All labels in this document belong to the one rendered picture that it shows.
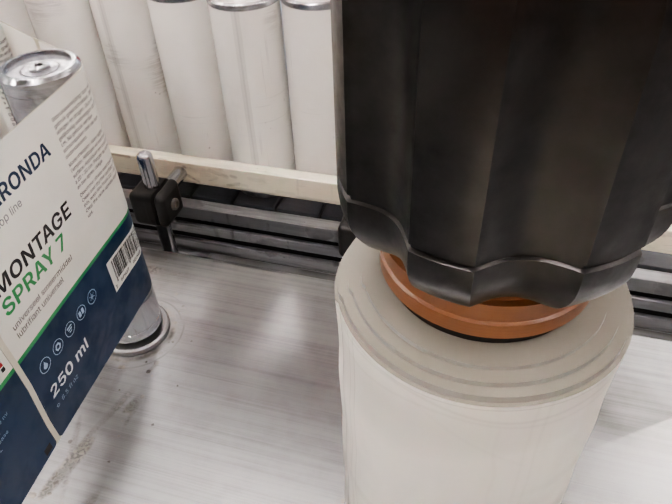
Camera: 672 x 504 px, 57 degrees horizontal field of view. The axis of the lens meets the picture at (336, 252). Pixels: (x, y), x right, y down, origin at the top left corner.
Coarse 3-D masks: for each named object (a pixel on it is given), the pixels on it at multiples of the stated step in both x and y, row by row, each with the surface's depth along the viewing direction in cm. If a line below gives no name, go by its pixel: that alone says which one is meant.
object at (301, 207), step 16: (128, 176) 55; (192, 192) 53; (208, 192) 53; (224, 192) 53; (240, 192) 53; (256, 208) 52; (272, 208) 51; (288, 208) 51; (304, 208) 51; (320, 208) 51; (336, 208) 51; (656, 256) 45
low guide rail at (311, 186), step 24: (120, 168) 53; (168, 168) 51; (192, 168) 50; (216, 168) 50; (240, 168) 49; (264, 168) 49; (264, 192) 50; (288, 192) 49; (312, 192) 49; (336, 192) 48
